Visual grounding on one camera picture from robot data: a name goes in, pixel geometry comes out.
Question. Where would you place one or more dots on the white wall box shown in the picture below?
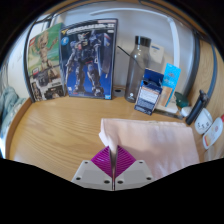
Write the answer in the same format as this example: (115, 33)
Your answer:
(157, 55)

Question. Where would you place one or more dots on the green tree figure set box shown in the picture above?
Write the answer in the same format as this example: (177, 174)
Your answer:
(44, 63)

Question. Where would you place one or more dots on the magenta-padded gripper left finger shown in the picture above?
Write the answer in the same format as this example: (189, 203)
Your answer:
(90, 173)

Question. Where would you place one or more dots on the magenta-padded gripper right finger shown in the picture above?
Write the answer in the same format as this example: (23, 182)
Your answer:
(135, 173)

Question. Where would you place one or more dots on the dark blue open carton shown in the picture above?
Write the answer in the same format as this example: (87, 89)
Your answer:
(148, 95)

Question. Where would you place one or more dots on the white bottle with red cap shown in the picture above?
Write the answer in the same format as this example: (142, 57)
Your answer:
(213, 133)

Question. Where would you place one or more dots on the white desk lamp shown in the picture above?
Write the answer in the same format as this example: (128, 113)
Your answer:
(174, 43)

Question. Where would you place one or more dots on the light blue tall carton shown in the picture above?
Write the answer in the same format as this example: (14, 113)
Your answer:
(170, 83)

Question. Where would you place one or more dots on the black electric shaver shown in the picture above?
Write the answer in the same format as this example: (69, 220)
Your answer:
(196, 106)

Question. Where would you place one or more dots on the bed with teal bedding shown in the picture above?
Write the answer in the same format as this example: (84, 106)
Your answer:
(9, 103)

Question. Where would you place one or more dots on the dark ruler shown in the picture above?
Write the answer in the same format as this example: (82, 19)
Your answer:
(173, 115)

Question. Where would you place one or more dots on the blue robot model kit box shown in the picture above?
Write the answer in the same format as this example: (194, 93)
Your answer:
(87, 56)

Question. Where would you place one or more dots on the grey metal desk frame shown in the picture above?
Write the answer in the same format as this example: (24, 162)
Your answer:
(197, 63)

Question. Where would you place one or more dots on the pink towel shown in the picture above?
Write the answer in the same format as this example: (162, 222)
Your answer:
(156, 143)

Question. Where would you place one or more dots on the white mug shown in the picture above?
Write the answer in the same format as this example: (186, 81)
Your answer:
(203, 122)

